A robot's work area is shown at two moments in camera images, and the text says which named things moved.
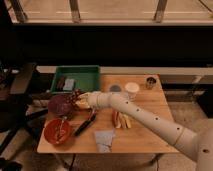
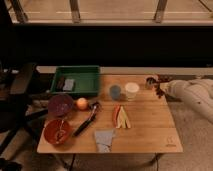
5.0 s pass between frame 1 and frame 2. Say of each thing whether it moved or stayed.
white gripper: moved
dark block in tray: stayed
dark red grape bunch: moved
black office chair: stayed
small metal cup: stayed
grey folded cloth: stayed
